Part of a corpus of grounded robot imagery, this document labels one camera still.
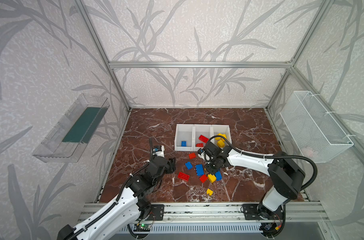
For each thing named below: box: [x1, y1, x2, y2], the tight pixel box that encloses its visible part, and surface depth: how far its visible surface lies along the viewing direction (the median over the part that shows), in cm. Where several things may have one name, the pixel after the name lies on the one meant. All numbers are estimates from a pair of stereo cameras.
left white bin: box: [174, 124, 195, 152], surface depth 101 cm
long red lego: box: [178, 172, 190, 182], surface depth 86 cm
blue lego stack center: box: [195, 164, 205, 176], surface depth 88 cm
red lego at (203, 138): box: [198, 134, 209, 144], surface depth 103 cm
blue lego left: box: [184, 161, 193, 170], surface depth 91 cm
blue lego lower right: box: [215, 169, 223, 181], surface depth 86 cm
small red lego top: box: [188, 152, 197, 160], surface depth 96 cm
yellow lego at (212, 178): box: [207, 173, 217, 183], surface depth 84 cm
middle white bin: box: [193, 124, 213, 152], surface depth 103 cm
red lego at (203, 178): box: [199, 174, 208, 184], surface depth 86 cm
